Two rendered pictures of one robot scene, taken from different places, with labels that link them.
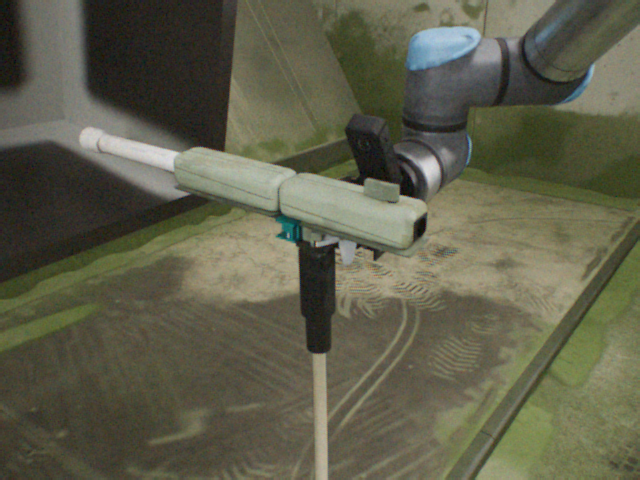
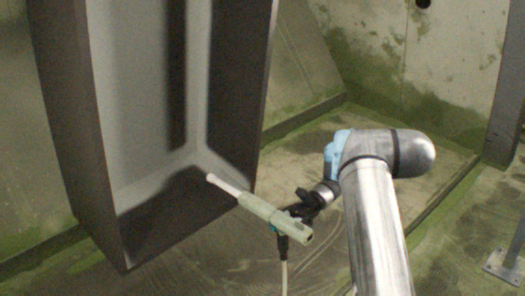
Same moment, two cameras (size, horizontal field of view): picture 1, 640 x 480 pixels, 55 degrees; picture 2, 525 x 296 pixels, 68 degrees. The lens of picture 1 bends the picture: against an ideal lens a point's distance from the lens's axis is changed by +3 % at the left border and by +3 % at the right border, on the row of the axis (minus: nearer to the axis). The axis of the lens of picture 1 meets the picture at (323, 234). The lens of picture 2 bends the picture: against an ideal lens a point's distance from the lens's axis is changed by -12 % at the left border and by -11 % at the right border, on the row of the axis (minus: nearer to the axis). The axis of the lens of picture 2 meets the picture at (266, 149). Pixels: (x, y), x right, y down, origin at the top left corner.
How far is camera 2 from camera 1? 90 cm
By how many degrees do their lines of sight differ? 13
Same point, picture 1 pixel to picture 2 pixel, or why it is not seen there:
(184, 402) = (240, 256)
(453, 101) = not seen: hidden behind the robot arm
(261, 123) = (282, 96)
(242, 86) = (273, 77)
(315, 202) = (279, 225)
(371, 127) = (302, 194)
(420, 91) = (327, 168)
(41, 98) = (189, 145)
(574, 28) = not seen: hidden behind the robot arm
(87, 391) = (204, 246)
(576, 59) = not seen: hidden behind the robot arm
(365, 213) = (293, 232)
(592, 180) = (455, 138)
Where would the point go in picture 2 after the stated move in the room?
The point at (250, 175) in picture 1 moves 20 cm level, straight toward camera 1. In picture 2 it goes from (262, 210) to (258, 252)
